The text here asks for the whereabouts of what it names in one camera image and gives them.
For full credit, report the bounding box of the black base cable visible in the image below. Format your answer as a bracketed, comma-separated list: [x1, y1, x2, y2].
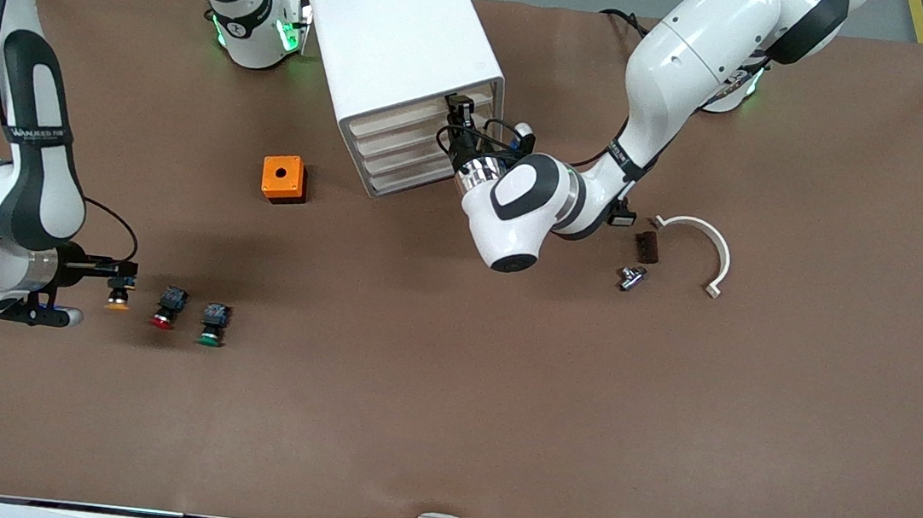
[596, 6, 653, 41]

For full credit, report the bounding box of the orange box with hole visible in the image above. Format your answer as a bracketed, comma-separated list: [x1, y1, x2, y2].
[259, 153, 310, 207]

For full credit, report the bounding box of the green push button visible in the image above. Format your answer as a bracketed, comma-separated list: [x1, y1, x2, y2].
[197, 301, 232, 349]

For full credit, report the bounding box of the small silver metal part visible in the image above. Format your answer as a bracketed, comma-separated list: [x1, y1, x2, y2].
[617, 265, 650, 294]

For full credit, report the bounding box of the red push button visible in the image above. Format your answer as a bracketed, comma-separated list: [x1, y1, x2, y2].
[149, 284, 192, 332]

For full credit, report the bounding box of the white drawer cabinet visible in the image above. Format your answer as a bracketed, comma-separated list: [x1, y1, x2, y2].
[280, 0, 517, 212]

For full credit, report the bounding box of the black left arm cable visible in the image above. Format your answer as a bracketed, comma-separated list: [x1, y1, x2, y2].
[433, 113, 528, 167]

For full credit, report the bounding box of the yellow push button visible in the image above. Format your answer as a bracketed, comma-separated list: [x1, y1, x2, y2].
[105, 273, 137, 313]

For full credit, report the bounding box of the brown table cover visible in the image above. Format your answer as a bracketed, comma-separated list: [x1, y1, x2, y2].
[0, 0, 923, 518]

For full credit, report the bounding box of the white curved plastic bracket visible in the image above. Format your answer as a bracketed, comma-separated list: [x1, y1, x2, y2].
[645, 212, 736, 301]

